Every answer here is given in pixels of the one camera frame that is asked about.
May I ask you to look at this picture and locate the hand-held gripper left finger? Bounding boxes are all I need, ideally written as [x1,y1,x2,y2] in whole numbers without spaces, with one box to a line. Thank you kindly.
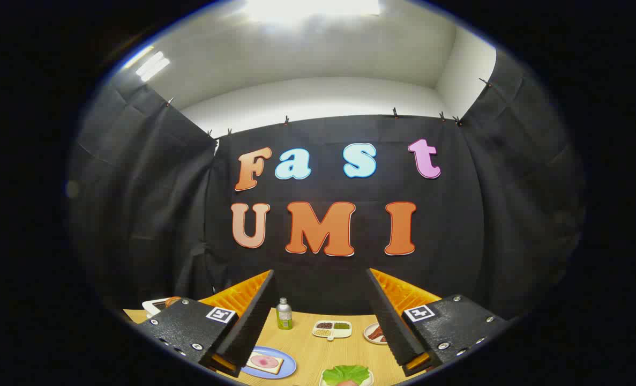
[134,269,276,378]

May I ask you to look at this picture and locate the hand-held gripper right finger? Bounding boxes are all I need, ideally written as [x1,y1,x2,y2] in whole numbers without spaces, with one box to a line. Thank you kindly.
[366,268,510,377]

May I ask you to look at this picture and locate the green lettuce leaf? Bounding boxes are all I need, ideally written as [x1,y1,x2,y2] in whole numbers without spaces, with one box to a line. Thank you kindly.
[322,365,371,386]

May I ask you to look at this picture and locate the white round plate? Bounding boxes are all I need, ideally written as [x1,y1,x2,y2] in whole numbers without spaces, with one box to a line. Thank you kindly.
[363,322,389,345]

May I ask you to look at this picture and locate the silver green label bottle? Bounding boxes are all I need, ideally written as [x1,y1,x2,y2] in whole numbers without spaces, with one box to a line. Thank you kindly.
[276,298,293,330]

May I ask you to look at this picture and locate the white divided dish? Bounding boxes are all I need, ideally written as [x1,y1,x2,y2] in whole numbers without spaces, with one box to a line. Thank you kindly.
[312,320,353,342]

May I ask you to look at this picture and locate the white bread slice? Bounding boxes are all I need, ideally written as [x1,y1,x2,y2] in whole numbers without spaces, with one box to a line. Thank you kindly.
[244,354,285,375]

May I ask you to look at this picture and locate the blue round plate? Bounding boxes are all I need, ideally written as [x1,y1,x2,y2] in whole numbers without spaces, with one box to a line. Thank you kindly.
[241,346,297,380]

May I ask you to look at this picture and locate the white rectangular plate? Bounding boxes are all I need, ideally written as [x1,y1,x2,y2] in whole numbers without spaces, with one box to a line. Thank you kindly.
[319,370,375,386]

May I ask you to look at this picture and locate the white toaster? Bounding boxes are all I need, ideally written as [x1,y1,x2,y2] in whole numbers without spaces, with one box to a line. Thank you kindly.
[142,298,176,318]

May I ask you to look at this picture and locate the black backdrop cloth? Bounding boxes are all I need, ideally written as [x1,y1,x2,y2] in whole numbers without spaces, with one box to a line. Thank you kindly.
[66,48,586,322]

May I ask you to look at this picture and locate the small ceiling light strip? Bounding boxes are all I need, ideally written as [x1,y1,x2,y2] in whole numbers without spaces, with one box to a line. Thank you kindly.
[134,51,171,82]

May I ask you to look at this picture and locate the large ceiling light panel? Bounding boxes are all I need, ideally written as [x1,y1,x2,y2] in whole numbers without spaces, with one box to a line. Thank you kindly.
[243,0,383,25]

